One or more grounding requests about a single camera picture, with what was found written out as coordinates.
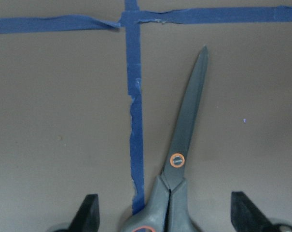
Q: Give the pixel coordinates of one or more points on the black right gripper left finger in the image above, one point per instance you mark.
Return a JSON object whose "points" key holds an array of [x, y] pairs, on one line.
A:
{"points": [[87, 217]]}

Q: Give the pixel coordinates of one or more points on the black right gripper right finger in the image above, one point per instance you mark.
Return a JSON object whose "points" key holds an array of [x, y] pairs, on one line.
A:
{"points": [[246, 216]]}

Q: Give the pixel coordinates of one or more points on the grey orange scissors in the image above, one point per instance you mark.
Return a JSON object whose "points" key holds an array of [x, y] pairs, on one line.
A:
{"points": [[167, 207]]}

